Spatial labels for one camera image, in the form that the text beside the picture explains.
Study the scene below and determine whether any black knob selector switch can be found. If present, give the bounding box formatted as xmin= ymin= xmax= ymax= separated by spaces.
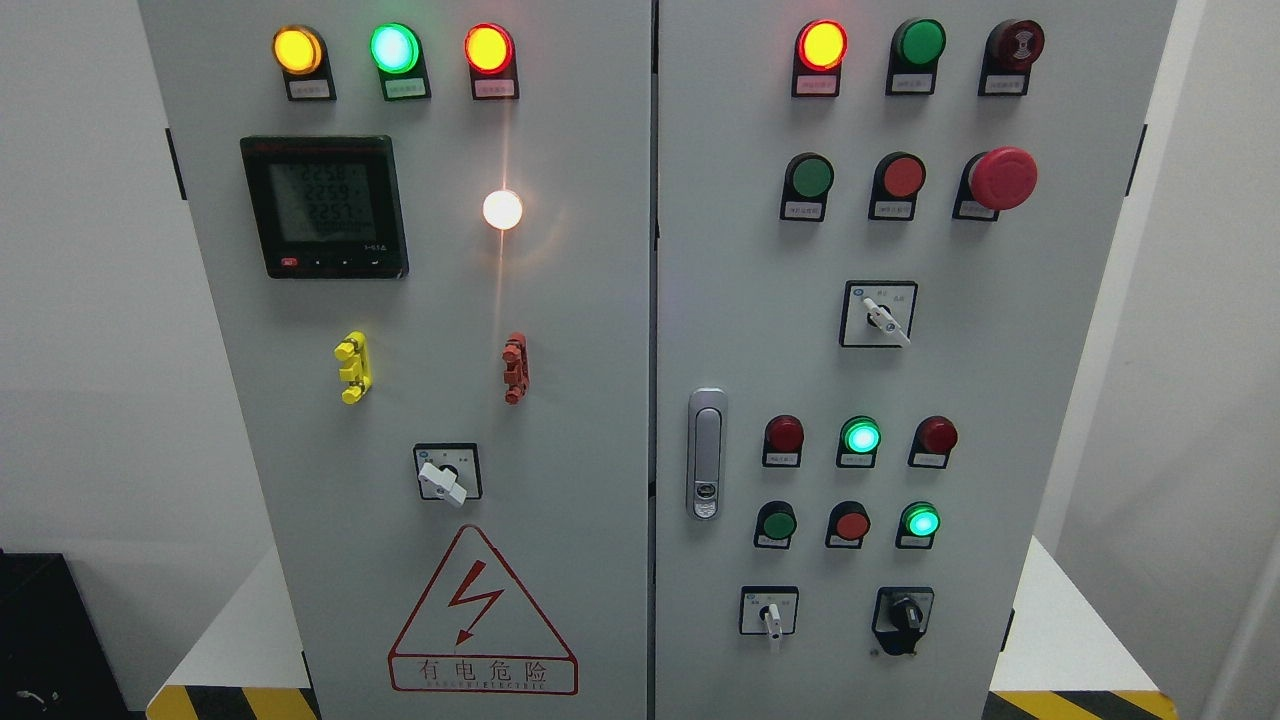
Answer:
xmin=870 ymin=585 xmax=934 ymax=656

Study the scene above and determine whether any grey electrical cabinet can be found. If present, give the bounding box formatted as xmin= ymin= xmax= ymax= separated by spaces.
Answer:
xmin=140 ymin=1 xmax=1176 ymax=719

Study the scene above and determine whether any red terminal connector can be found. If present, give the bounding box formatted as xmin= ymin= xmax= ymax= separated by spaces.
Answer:
xmin=500 ymin=332 xmax=530 ymax=405

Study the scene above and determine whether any dark red lamp middle left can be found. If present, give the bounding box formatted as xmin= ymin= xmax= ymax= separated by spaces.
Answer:
xmin=762 ymin=414 xmax=805 ymax=468

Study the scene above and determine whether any white glowing indicator lamp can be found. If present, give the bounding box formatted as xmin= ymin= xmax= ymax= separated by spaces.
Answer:
xmin=481 ymin=188 xmax=525 ymax=233

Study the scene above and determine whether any green push button lower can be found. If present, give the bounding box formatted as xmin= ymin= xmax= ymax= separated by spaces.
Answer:
xmin=753 ymin=500 xmax=797 ymax=550

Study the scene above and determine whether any green push button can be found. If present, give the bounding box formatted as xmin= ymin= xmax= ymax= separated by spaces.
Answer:
xmin=753 ymin=500 xmax=797 ymax=550
xmin=780 ymin=152 xmax=835 ymax=222

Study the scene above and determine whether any bright green lamp middle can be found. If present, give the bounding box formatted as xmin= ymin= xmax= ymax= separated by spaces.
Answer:
xmin=836 ymin=415 xmax=881 ymax=468

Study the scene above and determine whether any green push button upper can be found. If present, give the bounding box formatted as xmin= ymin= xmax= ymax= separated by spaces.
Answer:
xmin=780 ymin=152 xmax=835 ymax=222

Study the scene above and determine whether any red push button lower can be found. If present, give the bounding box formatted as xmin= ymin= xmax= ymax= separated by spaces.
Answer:
xmin=826 ymin=501 xmax=870 ymax=550

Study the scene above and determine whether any red push button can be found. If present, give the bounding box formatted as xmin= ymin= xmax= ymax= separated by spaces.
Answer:
xmin=826 ymin=501 xmax=870 ymax=550
xmin=868 ymin=151 xmax=925 ymax=222

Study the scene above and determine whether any yellow terminal connector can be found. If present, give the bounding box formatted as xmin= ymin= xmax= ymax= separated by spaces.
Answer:
xmin=333 ymin=331 xmax=372 ymax=405

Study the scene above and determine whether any red lamp middle right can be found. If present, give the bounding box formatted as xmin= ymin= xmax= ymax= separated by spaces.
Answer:
xmin=908 ymin=415 xmax=957 ymax=470

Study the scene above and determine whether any red electrical warning sticker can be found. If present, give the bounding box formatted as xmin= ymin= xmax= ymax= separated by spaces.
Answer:
xmin=387 ymin=524 xmax=579 ymax=696

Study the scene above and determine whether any red push button upper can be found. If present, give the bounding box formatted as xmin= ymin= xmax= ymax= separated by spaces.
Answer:
xmin=868 ymin=151 xmax=925 ymax=222

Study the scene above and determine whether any green lamp lower right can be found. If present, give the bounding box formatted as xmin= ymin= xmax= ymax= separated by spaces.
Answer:
xmin=895 ymin=501 xmax=941 ymax=550

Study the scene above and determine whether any red indicator lamp left door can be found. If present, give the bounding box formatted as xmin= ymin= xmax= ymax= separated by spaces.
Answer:
xmin=463 ymin=23 xmax=520 ymax=100

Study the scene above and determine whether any red indicator lamp door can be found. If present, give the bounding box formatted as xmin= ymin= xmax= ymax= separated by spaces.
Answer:
xmin=463 ymin=23 xmax=520 ymax=100
xmin=791 ymin=18 xmax=849 ymax=97

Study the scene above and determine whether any black digital power meter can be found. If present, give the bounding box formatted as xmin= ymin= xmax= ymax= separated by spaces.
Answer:
xmin=239 ymin=135 xmax=410 ymax=279

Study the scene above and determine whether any red indicator lamp right door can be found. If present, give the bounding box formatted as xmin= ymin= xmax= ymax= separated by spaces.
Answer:
xmin=791 ymin=18 xmax=849 ymax=97

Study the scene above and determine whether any green indicator lamp top left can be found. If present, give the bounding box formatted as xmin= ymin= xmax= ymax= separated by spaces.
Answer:
xmin=369 ymin=22 xmax=431 ymax=101

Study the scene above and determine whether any red emergency stop button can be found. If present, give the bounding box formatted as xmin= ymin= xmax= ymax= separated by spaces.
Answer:
xmin=952 ymin=146 xmax=1039 ymax=222

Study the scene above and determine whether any dark green lamp top right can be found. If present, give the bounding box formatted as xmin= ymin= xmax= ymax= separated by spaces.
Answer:
xmin=884 ymin=17 xmax=947 ymax=96

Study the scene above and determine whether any yellow indicator lamp top left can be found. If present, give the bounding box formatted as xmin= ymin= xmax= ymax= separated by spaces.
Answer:
xmin=271 ymin=24 xmax=337 ymax=102

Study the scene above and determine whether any white platform with hazard stripes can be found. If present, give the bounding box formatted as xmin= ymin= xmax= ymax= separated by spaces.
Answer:
xmin=145 ymin=541 xmax=1178 ymax=719

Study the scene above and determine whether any black box lower left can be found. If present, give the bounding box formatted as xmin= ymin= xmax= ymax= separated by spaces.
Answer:
xmin=1 ymin=553 xmax=131 ymax=719

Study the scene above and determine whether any silver door handle lock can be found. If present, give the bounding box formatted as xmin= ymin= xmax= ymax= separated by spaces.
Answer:
xmin=686 ymin=388 xmax=727 ymax=521

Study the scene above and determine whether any white selector switch left door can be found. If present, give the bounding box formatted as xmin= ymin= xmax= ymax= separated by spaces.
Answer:
xmin=413 ymin=442 xmax=484 ymax=509

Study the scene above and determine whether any white selector switch upper right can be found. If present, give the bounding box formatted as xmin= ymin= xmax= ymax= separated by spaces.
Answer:
xmin=838 ymin=281 xmax=919 ymax=348

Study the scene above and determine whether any white selector switch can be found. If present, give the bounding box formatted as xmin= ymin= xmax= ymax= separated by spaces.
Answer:
xmin=838 ymin=281 xmax=919 ymax=348
xmin=739 ymin=585 xmax=799 ymax=653

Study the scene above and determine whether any white selector switch lower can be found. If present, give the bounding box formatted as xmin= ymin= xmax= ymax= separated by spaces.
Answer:
xmin=739 ymin=585 xmax=799 ymax=653

